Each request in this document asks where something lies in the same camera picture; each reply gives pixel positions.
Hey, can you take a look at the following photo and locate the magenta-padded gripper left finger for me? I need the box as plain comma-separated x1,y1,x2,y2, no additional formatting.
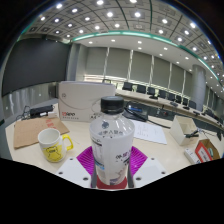
55,145,97,189

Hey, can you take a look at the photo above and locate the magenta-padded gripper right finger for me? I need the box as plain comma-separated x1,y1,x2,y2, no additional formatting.
127,145,168,189

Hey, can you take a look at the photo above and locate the clear black-capped water bottle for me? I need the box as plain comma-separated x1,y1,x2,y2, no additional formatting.
89,95,137,187

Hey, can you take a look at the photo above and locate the white printed paper sheet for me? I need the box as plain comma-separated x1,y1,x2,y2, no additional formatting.
129,118,169,146

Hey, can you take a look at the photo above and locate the small white oblong box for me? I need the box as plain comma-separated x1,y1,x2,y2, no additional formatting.
183,147,202,165

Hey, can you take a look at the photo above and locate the small open white box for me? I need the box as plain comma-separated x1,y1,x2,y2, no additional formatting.
169,114,201,147

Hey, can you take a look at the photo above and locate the black clip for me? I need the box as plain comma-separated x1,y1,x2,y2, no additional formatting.
184,129,200,140

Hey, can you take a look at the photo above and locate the brown cardboard sheet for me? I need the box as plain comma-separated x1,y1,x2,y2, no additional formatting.
13,116,71,150

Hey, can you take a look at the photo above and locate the black desk console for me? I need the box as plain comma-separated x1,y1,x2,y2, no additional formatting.
122,102,150,123

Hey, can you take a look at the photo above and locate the open brown cardboard box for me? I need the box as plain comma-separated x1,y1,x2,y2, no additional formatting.
194,138,222,164

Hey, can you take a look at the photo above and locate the black power adapter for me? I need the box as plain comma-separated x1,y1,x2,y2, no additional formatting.
29,104,55,120

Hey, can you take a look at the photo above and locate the long curved conference desk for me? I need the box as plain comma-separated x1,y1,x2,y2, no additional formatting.
114,88,224,129

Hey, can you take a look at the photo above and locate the white paper carton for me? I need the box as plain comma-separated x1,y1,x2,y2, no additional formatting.
57,80,117,123

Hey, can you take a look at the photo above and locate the row of black chairs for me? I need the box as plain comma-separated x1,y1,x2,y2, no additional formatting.
121,81,215,115

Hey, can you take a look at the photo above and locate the grey box monitor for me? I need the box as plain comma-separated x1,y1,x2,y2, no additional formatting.
48,82,60,100

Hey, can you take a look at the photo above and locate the group of ceiling lights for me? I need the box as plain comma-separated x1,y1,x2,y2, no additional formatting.
21,0,224,88

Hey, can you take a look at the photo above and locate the white mug with yellow handle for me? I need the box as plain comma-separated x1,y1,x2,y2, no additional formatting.
37,128,75,164

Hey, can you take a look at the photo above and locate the black cable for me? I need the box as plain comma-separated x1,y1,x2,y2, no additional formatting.
146,117,172,130

